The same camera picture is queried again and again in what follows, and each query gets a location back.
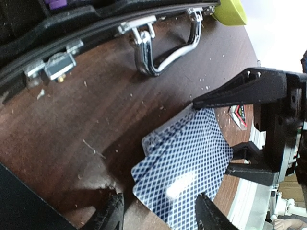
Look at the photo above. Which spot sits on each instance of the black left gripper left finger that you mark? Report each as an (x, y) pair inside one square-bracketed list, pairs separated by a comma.
[(111, 215)]

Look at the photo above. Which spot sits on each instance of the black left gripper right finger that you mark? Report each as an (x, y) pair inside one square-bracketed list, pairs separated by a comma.
[(209, 216)]

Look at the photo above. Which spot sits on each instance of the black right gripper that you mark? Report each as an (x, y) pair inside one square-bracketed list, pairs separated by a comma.
[(283, 115)]

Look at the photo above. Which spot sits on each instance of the blue checkered playing card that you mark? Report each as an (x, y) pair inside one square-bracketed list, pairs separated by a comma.
[(184, 162)]

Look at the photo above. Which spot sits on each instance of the black poker chip case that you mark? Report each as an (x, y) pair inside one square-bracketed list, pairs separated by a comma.
[(40, 39)]

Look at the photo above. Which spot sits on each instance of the red and black triangle card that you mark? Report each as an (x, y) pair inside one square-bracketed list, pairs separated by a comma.
[(237, 113)]

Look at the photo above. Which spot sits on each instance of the round black poker mat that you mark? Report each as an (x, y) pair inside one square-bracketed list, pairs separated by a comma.
[(22, 209)]

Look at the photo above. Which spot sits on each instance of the yellow-green bowl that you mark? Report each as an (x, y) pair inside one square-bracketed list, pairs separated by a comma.
[(230, 13)]

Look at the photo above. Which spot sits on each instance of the aluminium front rail base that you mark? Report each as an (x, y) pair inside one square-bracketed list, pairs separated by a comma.
[(250, 205)]

